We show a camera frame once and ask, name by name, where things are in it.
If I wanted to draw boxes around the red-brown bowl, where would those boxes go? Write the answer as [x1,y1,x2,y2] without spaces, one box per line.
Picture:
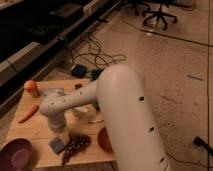
[97,127,113,153]

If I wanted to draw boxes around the green tray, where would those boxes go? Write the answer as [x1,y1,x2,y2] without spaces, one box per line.
[91,69,102,111]

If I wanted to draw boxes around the bunch of dark grapes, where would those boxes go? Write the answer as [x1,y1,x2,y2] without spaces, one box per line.
[61,134,91,166]

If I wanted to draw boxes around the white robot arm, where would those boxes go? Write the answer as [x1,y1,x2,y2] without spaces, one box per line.
[39,64,171,171]

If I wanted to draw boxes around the black office chair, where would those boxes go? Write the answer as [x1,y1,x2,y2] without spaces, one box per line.
[142,0,178,31]

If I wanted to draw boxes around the black power box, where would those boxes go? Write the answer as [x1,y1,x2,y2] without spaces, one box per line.
[71,64,87,78]

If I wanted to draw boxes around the black object on floor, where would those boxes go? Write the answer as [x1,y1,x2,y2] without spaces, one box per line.
[193,137,213,156]

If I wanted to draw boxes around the orange carrot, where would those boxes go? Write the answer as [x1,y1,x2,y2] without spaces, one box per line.
[18,104,39,124]

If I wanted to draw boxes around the purple bowl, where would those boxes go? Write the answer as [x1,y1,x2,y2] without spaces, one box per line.
[0,138,32,171]

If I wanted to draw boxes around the orange-capped bottle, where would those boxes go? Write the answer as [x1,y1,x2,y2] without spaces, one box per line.
[24,80,40,98]

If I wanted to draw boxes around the cream plastic banana bunch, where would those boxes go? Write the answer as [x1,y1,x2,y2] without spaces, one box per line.
[72,107,93,116]

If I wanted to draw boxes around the black floor cables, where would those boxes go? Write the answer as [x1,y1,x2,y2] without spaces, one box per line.
[56,33,128,73]

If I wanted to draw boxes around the blue sponge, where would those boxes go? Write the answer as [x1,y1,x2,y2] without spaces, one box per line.
[49,137,66,154]

